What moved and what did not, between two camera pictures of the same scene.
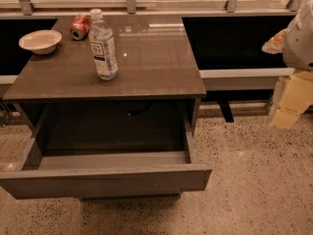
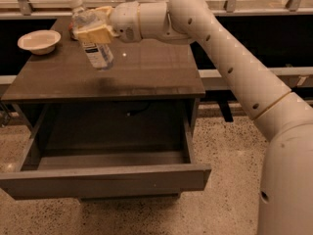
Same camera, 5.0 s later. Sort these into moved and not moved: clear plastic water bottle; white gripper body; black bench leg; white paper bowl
Moved: white gripper body; clear plastic water bottle
Not moved: white paper bowl; black bench leg
